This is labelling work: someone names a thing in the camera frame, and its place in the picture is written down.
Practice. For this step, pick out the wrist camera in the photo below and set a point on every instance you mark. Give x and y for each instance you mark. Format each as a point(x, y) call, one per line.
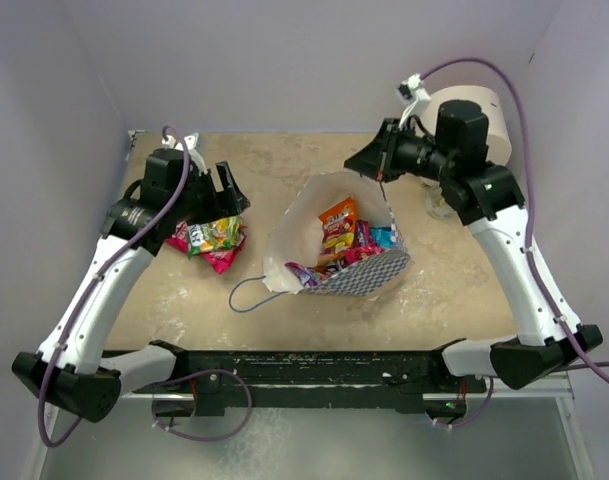
point(413, 94)
point(194, 144)

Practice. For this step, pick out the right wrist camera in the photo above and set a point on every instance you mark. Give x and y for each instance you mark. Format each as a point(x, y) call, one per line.
point(413, 94)

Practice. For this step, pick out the purple Skittles packet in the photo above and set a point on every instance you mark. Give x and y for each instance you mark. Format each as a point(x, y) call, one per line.
point(309, 277)

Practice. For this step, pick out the teal snack packet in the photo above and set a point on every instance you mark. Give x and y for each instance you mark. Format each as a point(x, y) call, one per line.
point(382, 237)

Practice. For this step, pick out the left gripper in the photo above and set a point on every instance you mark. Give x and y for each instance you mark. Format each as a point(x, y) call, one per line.
point(231, 201)

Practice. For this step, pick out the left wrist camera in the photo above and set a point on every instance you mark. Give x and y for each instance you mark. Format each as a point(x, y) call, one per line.
point(194, 144)

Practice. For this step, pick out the orange snack bag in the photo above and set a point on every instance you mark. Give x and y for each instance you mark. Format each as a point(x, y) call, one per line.
point(338, 225)

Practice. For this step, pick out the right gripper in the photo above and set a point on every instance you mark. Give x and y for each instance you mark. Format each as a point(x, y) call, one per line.
point(378, 159)

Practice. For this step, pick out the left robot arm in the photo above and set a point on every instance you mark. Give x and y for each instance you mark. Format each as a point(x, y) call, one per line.
point(69, 370)

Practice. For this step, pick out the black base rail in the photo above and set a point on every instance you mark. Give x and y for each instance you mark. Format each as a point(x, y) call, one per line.
point(407, 382)

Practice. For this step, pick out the clear plastic lid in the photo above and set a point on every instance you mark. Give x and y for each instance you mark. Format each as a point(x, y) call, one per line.
point(436, 205)

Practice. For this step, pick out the purple chocolate bar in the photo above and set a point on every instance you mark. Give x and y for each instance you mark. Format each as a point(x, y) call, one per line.
point(363, 237)

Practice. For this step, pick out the green Fox's candy bag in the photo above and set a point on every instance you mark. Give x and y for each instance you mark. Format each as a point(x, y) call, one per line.
point(222, 234)

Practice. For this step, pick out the checkered paper bag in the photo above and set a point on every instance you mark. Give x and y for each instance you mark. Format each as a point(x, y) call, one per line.
point(297, 237)

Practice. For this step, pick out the white cylindrical container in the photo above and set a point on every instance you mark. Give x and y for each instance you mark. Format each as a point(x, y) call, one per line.
point(470, 120)

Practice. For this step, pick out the red Real crisps bag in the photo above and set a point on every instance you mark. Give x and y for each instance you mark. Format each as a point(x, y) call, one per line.
point(220, 261)

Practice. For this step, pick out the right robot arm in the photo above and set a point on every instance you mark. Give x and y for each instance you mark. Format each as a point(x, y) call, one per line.
point(488, 201)

